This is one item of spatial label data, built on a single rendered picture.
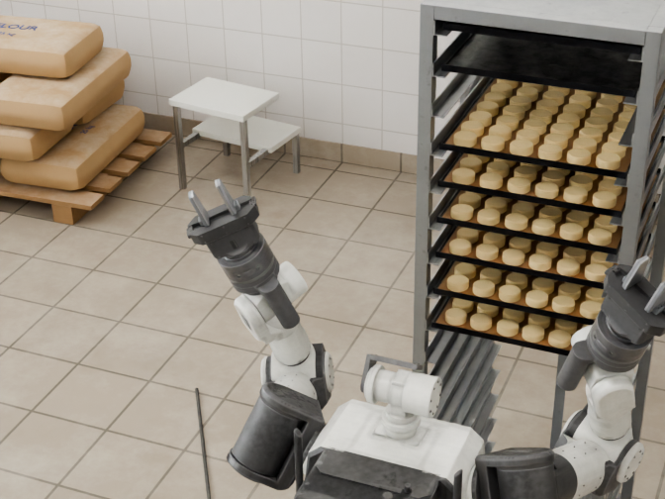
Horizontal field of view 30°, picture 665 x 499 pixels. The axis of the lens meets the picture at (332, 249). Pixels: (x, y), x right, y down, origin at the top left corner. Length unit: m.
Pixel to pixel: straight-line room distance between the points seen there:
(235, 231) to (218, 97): 3.58
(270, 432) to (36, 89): 3.66
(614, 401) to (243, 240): 0.65
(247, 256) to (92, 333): 2.80
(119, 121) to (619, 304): 4.29
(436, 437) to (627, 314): 0.39
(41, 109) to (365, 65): 1.47
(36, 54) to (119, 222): 0.81
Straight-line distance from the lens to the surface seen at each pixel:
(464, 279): 2.87
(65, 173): 5.57
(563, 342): 2.85
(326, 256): 5.21
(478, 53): 2.71
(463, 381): 3.34
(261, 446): 2.09
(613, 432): 2.17
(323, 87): 5.88
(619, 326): 1.90
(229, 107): 5.50
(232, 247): 2.06
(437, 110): 2.65
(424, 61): 2.59
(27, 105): 5.48
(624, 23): 2.49
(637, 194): 2.59
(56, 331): 4.89
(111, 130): 5.85
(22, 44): 5.68
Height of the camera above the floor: 2.65
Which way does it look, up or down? 30 degrees down
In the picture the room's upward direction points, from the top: 1 degrees counter-clockwise
